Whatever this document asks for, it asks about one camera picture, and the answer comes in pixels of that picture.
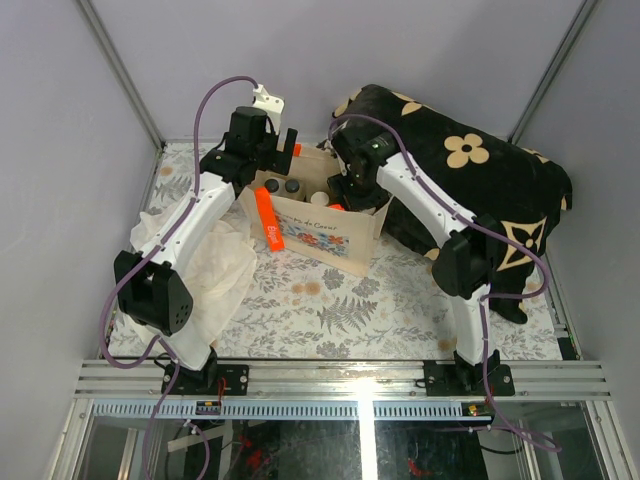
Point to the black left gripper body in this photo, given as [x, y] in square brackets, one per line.
[263, 153]

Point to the white crumpled cloth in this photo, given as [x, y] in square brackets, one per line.
[217, 276]

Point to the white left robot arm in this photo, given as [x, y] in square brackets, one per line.
[152, 292]

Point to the green bottle with cream cap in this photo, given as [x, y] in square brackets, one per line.
[320, 198]

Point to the clear bottle with black cap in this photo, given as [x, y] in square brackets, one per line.
[275, 186]

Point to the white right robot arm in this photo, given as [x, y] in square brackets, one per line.
[467, 251]

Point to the aluminium mounting rail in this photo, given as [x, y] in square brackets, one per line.
[564, 381]

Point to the beige canvas tote bag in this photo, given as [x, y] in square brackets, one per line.
[342, 239]

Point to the floral patterned table mat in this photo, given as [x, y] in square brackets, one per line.
[297, 307]

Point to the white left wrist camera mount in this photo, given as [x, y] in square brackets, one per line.
[271, 104]

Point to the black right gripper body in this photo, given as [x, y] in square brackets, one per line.
[360, 194]

